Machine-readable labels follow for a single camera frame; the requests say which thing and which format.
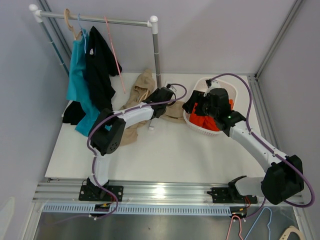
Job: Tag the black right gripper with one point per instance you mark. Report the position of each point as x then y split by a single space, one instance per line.
197 97

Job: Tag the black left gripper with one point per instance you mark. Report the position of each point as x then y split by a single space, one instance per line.
154 94

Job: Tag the orange t shirt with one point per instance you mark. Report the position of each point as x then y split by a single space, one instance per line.
205 122

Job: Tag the beige t shirt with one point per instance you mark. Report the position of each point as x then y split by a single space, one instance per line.
141 89

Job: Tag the pink wire hanger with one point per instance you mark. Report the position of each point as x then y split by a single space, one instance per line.
114 54

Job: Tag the black t shirt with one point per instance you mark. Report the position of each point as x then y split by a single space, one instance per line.
100 75

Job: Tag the light blue wire hanger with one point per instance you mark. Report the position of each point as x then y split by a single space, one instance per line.
83 32

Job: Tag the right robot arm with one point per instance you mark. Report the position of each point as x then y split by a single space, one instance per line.
283 174

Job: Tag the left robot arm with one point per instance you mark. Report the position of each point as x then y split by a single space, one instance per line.
108 129

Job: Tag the teal t shirt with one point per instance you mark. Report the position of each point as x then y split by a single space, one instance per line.
80 87

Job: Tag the beige hanger on floor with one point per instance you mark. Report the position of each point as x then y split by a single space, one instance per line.
292 230

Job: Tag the white perforated plastic basket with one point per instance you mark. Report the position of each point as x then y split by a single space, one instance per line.
201 86

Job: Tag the silver clothes rack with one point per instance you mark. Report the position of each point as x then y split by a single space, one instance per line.
124 22

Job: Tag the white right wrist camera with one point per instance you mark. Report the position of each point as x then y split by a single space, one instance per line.
211 84

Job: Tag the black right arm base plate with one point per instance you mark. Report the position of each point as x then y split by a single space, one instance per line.
229 195

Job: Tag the white slotted cable duct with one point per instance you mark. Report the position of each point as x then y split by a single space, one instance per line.
182 210

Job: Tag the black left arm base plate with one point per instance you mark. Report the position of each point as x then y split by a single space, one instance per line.
93 193

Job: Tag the beige hanger on rail end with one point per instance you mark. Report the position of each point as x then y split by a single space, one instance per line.
76 36

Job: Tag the aluminium mounting rail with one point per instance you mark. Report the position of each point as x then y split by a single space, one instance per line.
135 192

